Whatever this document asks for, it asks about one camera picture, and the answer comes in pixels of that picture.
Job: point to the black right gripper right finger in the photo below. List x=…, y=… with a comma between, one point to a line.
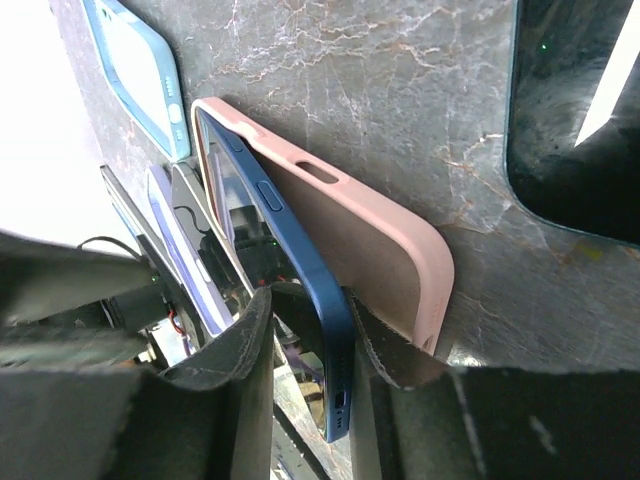
x=416, y=417

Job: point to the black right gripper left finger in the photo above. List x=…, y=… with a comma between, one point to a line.
x=208, y=417

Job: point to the blue-edged black phone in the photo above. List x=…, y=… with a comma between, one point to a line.
x=314, y=320

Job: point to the pink phone case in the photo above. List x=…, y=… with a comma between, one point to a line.
x=396, y=262

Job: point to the light blue phone case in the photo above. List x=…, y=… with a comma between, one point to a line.
x=140, y=69

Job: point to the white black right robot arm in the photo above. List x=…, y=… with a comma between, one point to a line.
x=42, y=285

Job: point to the lilac phone case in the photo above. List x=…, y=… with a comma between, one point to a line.
x=203, y=293

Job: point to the green-edged black phone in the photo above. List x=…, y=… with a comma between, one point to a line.
x=572, y=148

